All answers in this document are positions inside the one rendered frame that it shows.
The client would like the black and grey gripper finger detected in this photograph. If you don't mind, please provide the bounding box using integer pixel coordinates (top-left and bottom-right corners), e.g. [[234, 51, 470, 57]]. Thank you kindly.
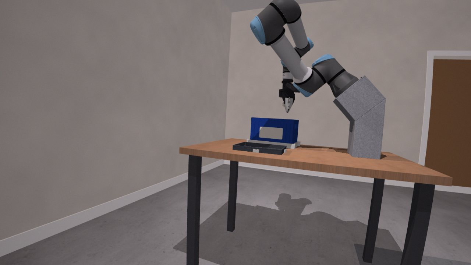
[[288, 94, 295, 112], [282, 93, 288, 113]]

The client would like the blue plastic crate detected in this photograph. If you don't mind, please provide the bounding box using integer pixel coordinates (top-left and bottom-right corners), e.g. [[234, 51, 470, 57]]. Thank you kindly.
[[250, 117, 298, 144]]

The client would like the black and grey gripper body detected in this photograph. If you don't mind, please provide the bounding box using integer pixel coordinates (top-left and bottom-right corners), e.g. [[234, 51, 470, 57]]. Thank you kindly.
[[279, 79, 294, 98]]

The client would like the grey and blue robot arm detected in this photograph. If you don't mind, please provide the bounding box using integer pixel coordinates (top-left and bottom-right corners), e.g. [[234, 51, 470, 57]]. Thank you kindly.
[[250, 0, 359, 98]]

